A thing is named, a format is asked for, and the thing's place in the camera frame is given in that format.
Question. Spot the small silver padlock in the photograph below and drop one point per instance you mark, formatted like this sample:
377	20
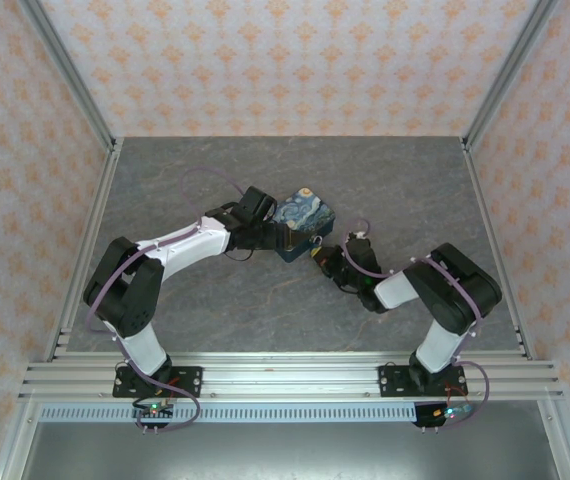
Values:
317	242

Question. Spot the starry night print tin box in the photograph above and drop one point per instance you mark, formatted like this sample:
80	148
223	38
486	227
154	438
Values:
302	210

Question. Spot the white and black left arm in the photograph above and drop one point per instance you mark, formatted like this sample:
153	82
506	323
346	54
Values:
185	245

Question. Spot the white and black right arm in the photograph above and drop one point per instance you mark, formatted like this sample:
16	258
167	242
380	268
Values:
445	295

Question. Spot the small lit circuit board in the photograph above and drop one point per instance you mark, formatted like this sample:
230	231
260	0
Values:
452	412
154	409

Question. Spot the grey metal panel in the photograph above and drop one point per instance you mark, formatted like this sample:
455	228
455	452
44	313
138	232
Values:
285	452

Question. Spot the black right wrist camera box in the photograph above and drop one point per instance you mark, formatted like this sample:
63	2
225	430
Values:
359	252

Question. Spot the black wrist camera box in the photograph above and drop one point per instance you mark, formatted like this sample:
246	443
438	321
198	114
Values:
257	202
359	252

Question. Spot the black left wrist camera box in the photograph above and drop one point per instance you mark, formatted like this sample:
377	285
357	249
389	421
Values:
257	202

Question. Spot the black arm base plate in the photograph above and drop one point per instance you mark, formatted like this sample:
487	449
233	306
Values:
395	381
187	381

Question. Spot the aluminium cross rail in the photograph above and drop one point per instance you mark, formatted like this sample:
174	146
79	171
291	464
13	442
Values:
285	375

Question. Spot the aluminium side rail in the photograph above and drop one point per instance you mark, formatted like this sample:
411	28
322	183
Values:
497	240
87	240

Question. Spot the aluminium upright post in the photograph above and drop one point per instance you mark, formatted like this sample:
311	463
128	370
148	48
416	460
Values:
67	70
512	65

